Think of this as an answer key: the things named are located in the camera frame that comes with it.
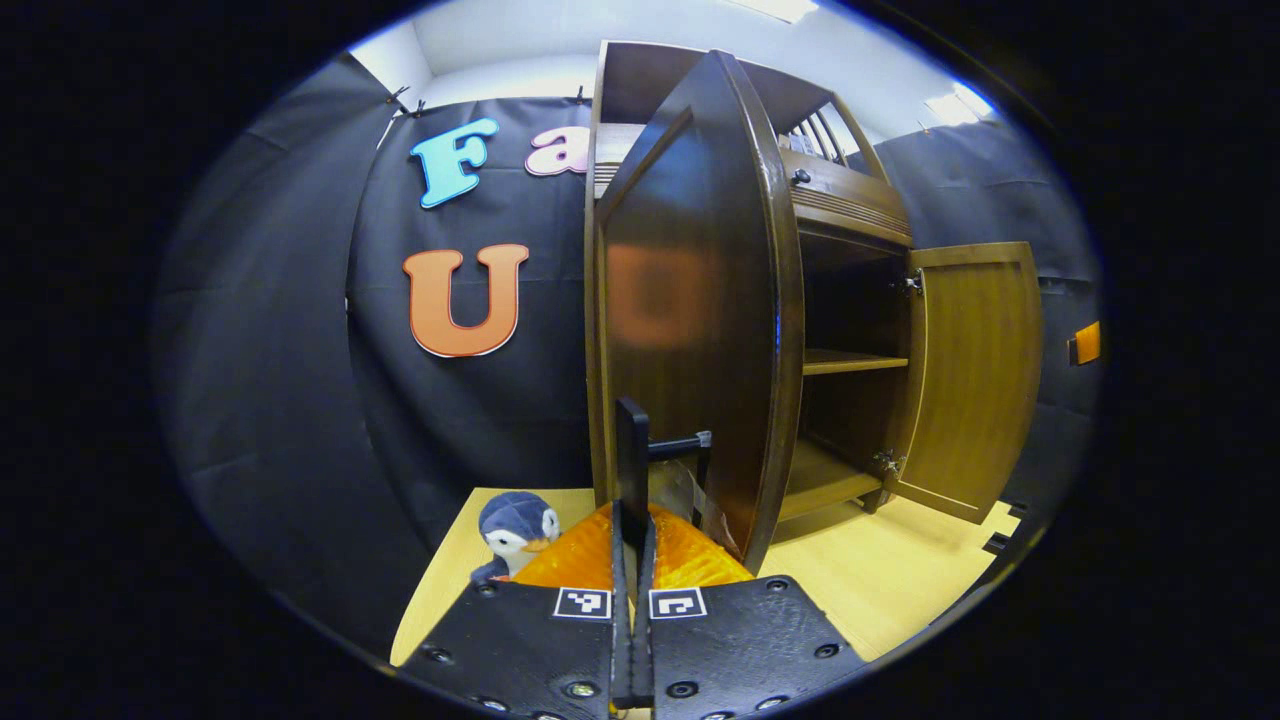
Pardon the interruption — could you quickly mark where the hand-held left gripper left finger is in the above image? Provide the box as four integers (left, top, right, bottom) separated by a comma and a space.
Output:
398, 500, 635, 720

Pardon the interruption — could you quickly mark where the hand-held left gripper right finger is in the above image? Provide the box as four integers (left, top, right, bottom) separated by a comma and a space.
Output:
632, 500, 868, 720

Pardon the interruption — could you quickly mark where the wooden shoe cabinet door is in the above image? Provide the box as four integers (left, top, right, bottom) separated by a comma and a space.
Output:
596, 50, 807, 578
884, 241, 1045, 526

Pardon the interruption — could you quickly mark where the wooden double-door shoe cabinet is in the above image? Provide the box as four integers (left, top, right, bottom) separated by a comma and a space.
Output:
583, 40, 1045, 578

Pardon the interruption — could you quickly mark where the plush penguin toy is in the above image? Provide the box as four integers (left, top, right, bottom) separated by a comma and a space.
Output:
469, 490, 564, 585

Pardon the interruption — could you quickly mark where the ceiling light panel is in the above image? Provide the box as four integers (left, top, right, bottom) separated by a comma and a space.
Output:
924, 82, 997, 127
725, 0, 820, 24

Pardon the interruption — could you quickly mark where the wooden drawer with black knob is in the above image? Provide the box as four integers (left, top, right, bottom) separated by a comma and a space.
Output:
779, 140, 914, 247

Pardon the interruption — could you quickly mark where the black backdrop cloth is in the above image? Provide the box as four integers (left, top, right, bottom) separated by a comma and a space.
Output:
150, 55, 1106, 663

